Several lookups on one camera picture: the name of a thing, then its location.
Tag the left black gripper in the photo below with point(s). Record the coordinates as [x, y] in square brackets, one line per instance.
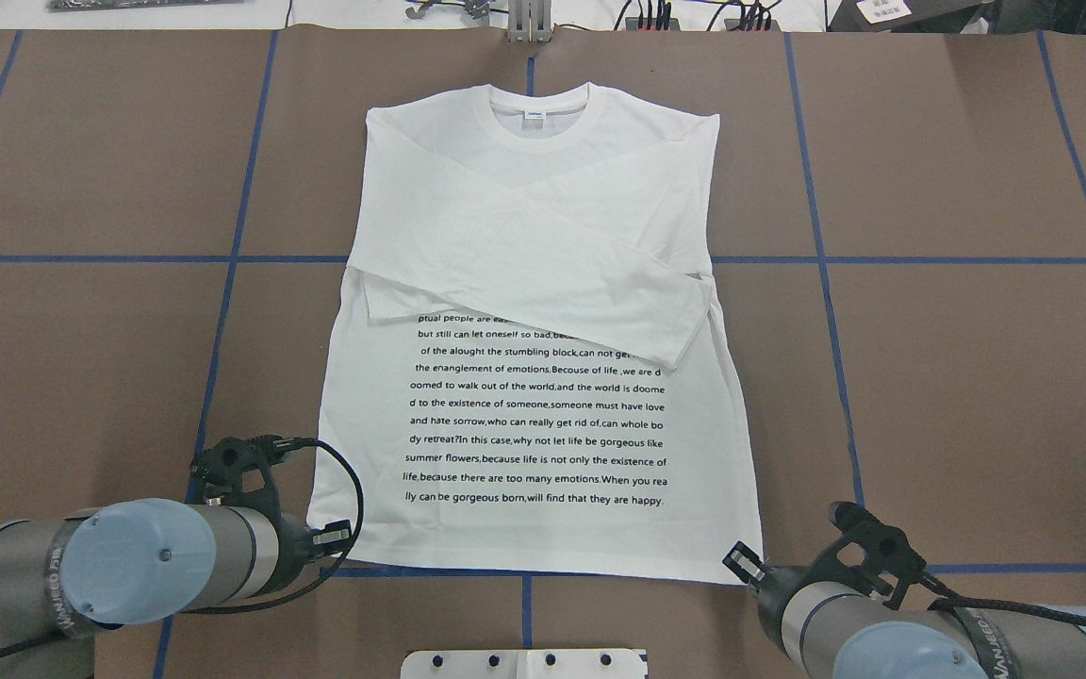
[297, 547]

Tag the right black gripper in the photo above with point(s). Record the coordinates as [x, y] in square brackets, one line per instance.
[767, 587]

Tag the white long-sleeve printed shirt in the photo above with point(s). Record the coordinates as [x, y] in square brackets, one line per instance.
[530, 368]

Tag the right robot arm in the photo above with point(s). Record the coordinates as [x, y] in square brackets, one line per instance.
[832, 623]

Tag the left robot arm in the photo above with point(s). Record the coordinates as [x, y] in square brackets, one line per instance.
[64, 582]

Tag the white central pillar with base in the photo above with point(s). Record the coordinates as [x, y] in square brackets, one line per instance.
[527, 663]

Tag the orange black connector box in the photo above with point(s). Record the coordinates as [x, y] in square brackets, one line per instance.
[653, 23]

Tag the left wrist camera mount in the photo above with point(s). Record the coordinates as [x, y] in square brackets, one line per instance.
[238, 472]

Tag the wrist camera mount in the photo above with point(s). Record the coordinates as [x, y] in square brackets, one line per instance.
[870, 556]
[238, 472]

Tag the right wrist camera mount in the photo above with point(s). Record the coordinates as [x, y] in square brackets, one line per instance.
[870, 556]

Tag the aluminium frame post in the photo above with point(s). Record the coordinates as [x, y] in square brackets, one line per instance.
[529, 21]

